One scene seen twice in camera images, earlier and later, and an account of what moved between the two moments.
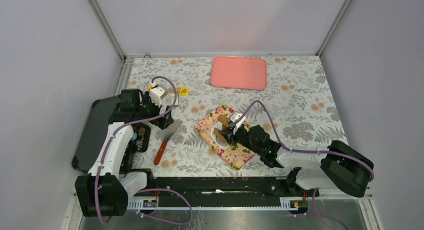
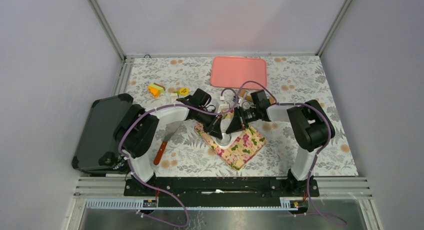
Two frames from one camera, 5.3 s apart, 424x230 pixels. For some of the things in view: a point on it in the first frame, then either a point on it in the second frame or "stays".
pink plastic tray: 244,73 stays
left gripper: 163,121 to 215,130
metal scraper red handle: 167,132 stays
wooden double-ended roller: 225,124 to 242,93
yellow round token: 184,91 stays
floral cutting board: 237,155 stays
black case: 93,138 stays
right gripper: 231,136 to 236,124
